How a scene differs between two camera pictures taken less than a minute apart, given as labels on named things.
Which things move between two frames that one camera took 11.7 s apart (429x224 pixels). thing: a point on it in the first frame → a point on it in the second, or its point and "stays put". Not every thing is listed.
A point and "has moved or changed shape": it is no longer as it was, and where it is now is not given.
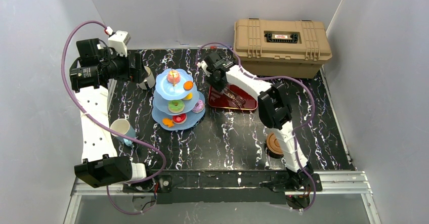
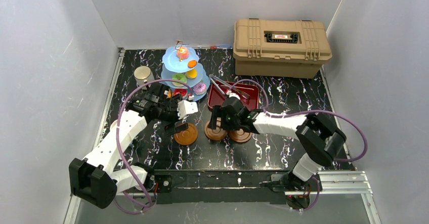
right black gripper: [220, 85] → [218, 114]
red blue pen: [220, 47] stays put
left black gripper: [137, 67] → [173, 116]
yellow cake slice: [188, 96] → [191, 74]
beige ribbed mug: [150, 80] stays put
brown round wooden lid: [274, 148] → [217, 134]
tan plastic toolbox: [291, 49] stays put
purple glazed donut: [199, 106] → [200, 88]
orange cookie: [187, 85] has moved or changed shape
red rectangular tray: [215, 99] stays put
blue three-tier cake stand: [176, 93] has moved or changed shape
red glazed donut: [179, 119] has moved or changed shape
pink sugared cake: [173, 77] → [184, 52]
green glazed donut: [176, 106] has moved or changed shape
